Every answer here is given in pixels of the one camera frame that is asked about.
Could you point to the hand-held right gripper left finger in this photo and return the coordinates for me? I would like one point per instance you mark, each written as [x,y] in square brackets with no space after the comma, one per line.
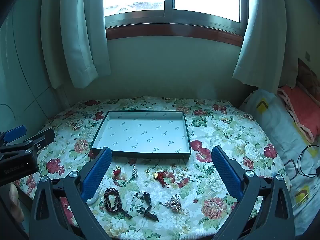
[96,170]

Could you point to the small red charm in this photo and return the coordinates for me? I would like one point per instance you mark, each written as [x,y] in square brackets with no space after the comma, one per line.
[116,173]

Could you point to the white jade bangle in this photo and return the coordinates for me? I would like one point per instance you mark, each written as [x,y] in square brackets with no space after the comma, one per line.
[93,199]

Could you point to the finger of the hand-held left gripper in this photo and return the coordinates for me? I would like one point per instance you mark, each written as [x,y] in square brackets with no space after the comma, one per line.
[41,138]
[16,132]

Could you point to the green shallow box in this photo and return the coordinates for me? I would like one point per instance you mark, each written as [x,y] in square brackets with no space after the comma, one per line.
[140,132]

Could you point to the pearl gold brooch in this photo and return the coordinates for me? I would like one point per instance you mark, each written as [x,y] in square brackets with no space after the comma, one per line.
[173,203]

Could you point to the person's left hand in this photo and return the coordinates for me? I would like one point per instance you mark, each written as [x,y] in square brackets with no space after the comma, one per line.
[15,202]

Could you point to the pink blanket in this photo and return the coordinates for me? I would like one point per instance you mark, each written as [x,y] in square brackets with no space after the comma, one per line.
[303,105]

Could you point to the pale green curtain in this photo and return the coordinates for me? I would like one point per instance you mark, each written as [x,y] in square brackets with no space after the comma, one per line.
[75,30]
[262,42]

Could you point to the red knot gold charm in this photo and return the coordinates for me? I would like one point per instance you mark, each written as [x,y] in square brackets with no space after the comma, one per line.
[161,177]

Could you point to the silver rhinestone hair clip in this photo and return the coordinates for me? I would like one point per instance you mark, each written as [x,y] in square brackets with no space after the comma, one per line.
[134,172]

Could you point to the white patterned pillow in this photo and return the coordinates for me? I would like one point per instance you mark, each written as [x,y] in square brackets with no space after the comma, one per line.
[277,130]

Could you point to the brown wooden headboard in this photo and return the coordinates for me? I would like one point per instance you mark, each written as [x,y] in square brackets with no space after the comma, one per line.
[306,72]

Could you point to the white cabinet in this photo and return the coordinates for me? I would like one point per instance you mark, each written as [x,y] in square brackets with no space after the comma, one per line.
[22,75]

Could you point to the floral bed sheet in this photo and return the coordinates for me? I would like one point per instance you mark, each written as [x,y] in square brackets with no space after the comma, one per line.
[225,130]

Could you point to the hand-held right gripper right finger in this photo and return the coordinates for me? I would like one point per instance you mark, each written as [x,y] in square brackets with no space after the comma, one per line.
[226,170]

